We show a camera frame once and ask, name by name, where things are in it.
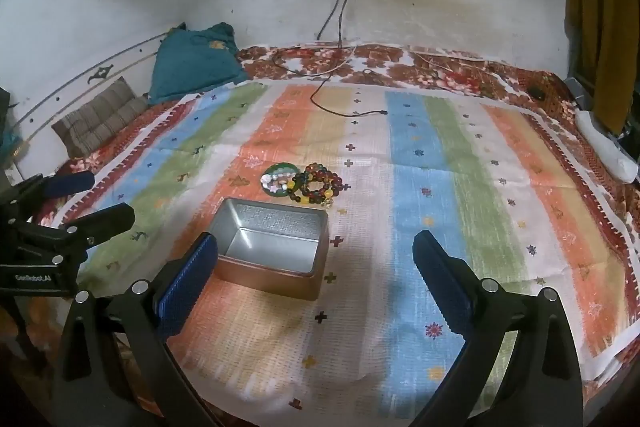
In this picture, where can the yellow hanging cloth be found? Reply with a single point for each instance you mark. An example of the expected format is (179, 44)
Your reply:
(600, 32)

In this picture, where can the metal tin box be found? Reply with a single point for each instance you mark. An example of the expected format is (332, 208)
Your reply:
(280, 222)

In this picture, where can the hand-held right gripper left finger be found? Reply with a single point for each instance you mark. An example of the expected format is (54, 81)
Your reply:
(186, 287)

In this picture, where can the teal pillow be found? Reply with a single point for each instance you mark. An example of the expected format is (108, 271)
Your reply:
(195, 62)

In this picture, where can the striped colourful cloth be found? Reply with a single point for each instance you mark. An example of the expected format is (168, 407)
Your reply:
(400, 187)

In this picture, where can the dark object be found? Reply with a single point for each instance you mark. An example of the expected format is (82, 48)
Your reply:
(4, 107)

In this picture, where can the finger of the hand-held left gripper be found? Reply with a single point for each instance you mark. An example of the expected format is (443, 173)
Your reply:
(107, 219)
(70, 183)

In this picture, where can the brown striped cushion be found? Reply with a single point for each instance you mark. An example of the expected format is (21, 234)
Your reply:
(100, 117)

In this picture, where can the white rolled cloth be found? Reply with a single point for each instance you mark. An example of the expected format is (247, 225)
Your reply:
(605, 147)

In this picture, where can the small black object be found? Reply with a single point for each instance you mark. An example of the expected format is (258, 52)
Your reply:
(537, 93)

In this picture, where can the grey box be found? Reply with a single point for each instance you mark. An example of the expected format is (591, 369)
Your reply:
(577, 92)

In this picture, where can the green bangle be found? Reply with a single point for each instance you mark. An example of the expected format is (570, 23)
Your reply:
(281, 166)

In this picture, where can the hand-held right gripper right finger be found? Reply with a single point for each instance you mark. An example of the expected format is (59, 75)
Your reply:
(441, 289)

